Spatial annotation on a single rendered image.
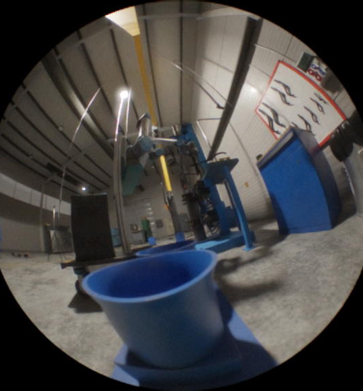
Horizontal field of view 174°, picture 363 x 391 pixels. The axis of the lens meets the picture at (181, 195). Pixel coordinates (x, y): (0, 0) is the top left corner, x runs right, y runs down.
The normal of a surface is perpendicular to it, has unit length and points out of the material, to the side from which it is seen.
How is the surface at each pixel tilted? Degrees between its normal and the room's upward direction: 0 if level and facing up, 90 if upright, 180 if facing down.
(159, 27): 173
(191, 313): 90
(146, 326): 90
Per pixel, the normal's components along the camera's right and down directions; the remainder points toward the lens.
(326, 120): -0.97, 0.23
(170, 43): 0.13, 0.95
